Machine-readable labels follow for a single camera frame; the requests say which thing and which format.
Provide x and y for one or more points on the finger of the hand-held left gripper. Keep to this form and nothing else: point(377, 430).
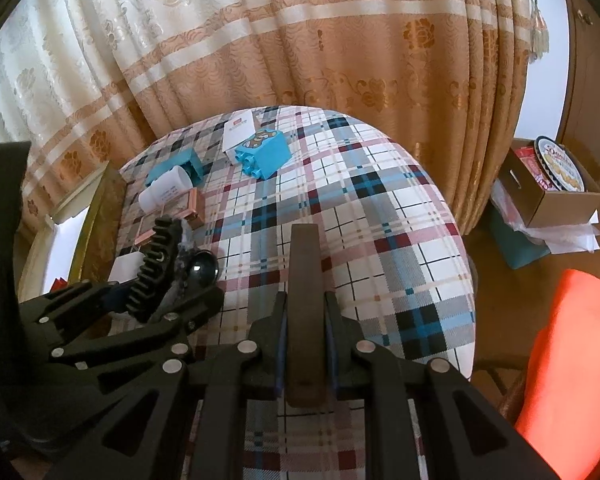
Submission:
point(145, 340)
point(75, 305)

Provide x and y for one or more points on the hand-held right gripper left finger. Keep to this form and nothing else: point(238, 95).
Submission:
point(280, 360)

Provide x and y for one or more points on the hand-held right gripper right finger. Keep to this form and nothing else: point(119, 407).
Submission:
point(332, 360)

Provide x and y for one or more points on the brown wooden comb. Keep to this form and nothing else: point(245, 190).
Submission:
point(305, 310)

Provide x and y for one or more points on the black hair claw clip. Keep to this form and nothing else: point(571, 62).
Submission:
point(152, 265)

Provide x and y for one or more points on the white pill bottle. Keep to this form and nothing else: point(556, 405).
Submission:
point(162, 191)

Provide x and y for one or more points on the blue bear print toy block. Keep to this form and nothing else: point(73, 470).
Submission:
point(267, 157)

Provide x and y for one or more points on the glossy black round object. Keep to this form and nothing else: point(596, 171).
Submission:
point(201, 270)

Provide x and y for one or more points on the plaid tablecloth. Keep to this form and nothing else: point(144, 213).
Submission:
point(380, 240)

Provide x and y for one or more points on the teal building block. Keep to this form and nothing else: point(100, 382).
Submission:
point(180, 162)

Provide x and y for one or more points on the wooden chair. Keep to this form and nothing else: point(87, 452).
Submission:
point(510, 395)

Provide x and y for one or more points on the teal bag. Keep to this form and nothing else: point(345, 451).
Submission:
point(517, 245)

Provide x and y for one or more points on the white cardboard carton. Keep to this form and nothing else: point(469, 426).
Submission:
point(240, 132)

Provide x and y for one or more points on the orange cloth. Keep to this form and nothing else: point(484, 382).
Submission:
point(570, 370)

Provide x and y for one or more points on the white crumpled paper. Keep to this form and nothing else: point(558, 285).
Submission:
point(575, 237)

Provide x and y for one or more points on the brown cardboard box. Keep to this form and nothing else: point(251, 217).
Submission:
point(560, 210)

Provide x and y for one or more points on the red packet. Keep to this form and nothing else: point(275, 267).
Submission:
point(527, 162)

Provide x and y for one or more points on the decorative plate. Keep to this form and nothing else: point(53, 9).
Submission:
point(562, 165)

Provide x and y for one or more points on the beige floral curtain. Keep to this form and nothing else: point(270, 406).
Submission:
point(330, 35)

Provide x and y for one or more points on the wooden cabinet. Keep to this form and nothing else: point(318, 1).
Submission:
point(590, 85)

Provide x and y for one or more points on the curtain tassel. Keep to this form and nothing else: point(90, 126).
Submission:
point(540, 35)

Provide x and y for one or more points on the rose gold square frame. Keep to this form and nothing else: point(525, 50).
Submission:
point(190, 205)

